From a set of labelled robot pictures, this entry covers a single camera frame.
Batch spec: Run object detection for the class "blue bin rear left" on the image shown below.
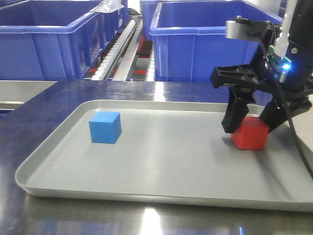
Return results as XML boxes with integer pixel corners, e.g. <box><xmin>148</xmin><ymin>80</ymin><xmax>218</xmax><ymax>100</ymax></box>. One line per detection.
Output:
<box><xmin>102</xmin><ymin>0</ymin><xmax>129</xmax><ymax>45</ymax></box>

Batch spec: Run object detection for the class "red foam cube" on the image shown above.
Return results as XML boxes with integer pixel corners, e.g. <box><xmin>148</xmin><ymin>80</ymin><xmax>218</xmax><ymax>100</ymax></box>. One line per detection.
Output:
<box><xmin>231</xmin><ymin>117</ymin><xmax>269</xmax><ymax>150</ymax></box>

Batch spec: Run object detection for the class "clear plastic bag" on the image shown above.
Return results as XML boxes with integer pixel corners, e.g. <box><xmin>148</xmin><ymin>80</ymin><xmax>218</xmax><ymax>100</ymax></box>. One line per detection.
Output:
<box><xmin>93</xmin><ymin>0</ymin><xmax>124</xmax><ymax>13</ymax></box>

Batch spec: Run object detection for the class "grey metal tray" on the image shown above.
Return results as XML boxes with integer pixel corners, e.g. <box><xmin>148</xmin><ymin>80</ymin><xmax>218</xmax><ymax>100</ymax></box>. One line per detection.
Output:
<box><xmin>15</xmin><ymin>100</ymin><xmax>313</xmax><ymax>212</ymax></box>

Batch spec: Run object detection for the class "blue bin rear right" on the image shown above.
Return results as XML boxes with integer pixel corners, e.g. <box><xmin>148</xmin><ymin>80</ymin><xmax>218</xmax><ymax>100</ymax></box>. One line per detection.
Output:
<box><xmin>140</xmin><ymin>0</ymin><xmax>193</xmax><ymax>47</ymax></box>

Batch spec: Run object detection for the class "blue plastic bin left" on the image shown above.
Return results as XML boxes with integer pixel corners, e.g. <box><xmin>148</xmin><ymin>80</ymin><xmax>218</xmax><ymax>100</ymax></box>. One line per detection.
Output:
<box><xmin>0</xmin><ymin>0</ymin><xmax>105</xmax><ymax>81</ymax></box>

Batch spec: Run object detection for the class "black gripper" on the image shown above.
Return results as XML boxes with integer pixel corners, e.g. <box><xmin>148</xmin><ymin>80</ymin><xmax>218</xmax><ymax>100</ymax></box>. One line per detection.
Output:
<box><xmin>210</xmin><ymin>0</ymin><xmax>313</xmax><ymax>134</ymax></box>

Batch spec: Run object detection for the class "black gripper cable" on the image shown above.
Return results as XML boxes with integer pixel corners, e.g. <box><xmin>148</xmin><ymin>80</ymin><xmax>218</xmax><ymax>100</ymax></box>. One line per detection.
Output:
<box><xmin>259</xmin><ymin>24</ymin><xmax>313</xmax><ymax>179</ymax></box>

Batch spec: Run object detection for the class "blue foam cube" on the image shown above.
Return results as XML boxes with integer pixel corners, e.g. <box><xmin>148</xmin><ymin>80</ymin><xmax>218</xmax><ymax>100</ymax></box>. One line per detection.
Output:
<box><xmin>89</xmin><ymin>111</ymin><xmax>122</xmax><ymax>144</ymax></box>

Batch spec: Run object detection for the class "blue plastic bin right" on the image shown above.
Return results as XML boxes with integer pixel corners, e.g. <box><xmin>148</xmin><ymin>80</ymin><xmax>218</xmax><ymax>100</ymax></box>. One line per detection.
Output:
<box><xmin>150</xmin><ymin>0</ymin><xmax>282</xmax><ymax>82</ymax></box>

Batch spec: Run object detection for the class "steel shelf front rail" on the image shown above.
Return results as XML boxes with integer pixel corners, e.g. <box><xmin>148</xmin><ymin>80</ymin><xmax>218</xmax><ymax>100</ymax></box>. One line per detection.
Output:
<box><xmin>0</xmin><ymin>80</ymin><xmax>56</xmax><ymax>114</ymax></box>

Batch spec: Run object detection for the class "steel shelf divider rail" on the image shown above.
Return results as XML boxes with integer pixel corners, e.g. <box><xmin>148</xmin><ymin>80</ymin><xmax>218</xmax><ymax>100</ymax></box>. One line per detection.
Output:
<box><xmin>112</xmin><ymin>16</ymin><xmax>143</xmax><ymax>81</ymax></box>

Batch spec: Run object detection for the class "white roller track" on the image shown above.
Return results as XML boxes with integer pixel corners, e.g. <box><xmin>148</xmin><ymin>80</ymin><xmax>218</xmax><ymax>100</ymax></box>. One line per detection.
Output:
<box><xmin>91</xmin><ymin>20</ymin><xmax>136</xmax><ymax>81</ymax></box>

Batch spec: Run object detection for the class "blue plastic bin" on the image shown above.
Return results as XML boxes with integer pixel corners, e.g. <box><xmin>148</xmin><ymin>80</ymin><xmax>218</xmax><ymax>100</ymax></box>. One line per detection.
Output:
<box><xmin>0</xmin><ymin>0</ymin><xmax>105</xmax><ymax>81</ymax></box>
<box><xmin>150</xmin><ymin>0</ymin><xmax>282</xmax><ymax>82</ymax></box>

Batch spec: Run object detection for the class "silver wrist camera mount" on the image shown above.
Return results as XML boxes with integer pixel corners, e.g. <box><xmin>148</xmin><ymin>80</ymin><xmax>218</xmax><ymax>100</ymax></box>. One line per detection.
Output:
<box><xmin>225</xmin><ymin>16</ymin><xmax>270</xmax><ymax>42</ymax></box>

